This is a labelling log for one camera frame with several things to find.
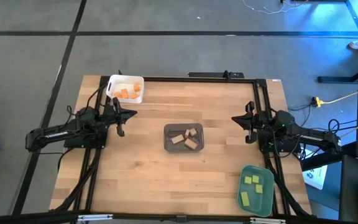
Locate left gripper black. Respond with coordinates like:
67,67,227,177
104,97,138,138

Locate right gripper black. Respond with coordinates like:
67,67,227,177
231,101,272,144

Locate long green block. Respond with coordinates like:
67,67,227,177
240,191,250,208

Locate white plastic bin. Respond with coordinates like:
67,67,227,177
106,74,145,105

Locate grey translucent plastic bin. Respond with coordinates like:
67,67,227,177
163,123,205,154

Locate green plastic bin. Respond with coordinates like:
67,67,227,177
236,164,275,218

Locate white printed sheet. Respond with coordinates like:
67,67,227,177
301,148,329,191

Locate black desk crossbar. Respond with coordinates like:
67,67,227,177
301,141,357,172

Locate black desk foot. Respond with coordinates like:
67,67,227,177
317,58,358,84

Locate black desk with keyboard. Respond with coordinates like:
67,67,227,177
338,154,358,224

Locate black gantry bar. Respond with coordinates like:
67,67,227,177
0,210,358,224

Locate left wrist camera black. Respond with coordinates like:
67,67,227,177
103,107,119,124

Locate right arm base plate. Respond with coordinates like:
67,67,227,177
256,128,301,154

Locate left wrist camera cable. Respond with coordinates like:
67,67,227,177
66,83,108,125

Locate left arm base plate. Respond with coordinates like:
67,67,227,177
58,124,109,149

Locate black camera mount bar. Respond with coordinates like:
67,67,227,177
188,70,246,79

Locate black aluminium table frame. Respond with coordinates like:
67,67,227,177
71,75,291,216

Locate black floor cables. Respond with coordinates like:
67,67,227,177
287,102,358,150

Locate black cable bundle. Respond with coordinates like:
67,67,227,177
265,155,311,217
50,148,101,213

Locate yellow extension cord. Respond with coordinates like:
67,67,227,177
321,91,358,105

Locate white floor cable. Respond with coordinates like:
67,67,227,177
242,0,309,16

